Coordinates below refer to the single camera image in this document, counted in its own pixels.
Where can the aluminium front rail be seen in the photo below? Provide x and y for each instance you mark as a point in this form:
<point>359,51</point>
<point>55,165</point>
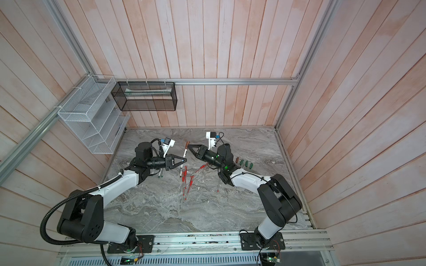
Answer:
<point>214,243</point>

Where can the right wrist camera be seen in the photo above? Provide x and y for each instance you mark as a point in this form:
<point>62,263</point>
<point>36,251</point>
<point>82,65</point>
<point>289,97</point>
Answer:
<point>212,138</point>

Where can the white wire mesh shelf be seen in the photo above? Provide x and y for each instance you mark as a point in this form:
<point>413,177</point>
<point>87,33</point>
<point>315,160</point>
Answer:
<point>93,116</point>

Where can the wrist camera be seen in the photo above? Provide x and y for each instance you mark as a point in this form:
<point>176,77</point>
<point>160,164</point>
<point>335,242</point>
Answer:
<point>212,138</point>
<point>167,143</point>

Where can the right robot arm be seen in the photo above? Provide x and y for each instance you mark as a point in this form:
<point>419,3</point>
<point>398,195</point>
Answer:
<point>279,200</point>

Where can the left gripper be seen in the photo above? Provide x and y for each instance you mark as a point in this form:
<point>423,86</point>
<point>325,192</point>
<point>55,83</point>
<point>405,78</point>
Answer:
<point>169,161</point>

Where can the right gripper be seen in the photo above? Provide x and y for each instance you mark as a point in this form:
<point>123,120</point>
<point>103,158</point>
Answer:
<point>203,154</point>

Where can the black wire mesh basket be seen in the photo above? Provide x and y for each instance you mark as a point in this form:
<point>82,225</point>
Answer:
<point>145,96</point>

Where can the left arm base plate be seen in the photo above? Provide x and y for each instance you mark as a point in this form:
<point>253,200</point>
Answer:
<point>135,244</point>

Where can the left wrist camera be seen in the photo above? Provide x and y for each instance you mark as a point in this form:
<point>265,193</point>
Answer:
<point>167,143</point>

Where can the red gel pen long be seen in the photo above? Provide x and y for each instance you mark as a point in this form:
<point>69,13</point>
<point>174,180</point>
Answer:
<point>189,188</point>

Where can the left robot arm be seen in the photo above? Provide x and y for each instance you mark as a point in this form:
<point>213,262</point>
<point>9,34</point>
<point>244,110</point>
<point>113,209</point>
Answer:
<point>83,214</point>

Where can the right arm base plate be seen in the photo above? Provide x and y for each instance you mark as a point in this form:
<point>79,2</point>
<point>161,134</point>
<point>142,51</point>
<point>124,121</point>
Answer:
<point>255,241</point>

